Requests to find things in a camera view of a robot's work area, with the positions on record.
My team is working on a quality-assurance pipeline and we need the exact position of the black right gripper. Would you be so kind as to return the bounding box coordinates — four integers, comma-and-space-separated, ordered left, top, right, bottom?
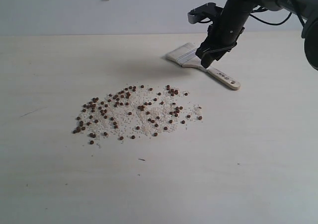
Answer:
195, 0, 252, 68

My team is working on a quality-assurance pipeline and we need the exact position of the wooden paint brush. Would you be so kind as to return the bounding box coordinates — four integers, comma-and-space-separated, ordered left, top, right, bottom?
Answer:
165, 43, 241, 90

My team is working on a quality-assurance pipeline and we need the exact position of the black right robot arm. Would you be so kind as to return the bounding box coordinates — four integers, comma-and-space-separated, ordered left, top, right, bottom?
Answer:
188, 0, 318, 69

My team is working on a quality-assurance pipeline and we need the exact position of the pile of rice and pellets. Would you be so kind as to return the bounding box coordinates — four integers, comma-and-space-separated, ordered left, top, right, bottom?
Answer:
71, 84, 203, 145

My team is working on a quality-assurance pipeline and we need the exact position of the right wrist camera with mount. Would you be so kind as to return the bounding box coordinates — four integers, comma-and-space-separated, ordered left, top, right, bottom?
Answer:
187, 2, 223, 24

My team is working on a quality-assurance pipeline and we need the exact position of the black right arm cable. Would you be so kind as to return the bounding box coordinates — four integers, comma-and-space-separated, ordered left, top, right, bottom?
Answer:
249, 6, 306, 28

